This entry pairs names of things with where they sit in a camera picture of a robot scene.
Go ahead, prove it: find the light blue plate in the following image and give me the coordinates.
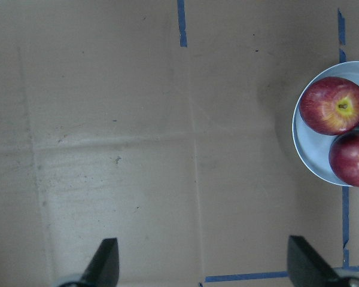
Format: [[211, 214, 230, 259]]
[[292, 60, 359, 187]]

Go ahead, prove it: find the red plate apple front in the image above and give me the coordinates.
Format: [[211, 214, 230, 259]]
[[299, 77, 359, 136]]

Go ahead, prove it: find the red plate apple right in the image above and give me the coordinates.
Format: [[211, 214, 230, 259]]
[[328, 130, 359, 187]]

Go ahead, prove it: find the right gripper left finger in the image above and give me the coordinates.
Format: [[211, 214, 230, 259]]
[[57, 238, 120, 287]]

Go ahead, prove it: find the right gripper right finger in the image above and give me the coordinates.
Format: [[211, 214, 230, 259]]
[[287, 236, 359, 287]]

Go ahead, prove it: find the red plate apple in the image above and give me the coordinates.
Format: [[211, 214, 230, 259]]
[[328, 130, 359, 187], [299, 77, 359, 136]]

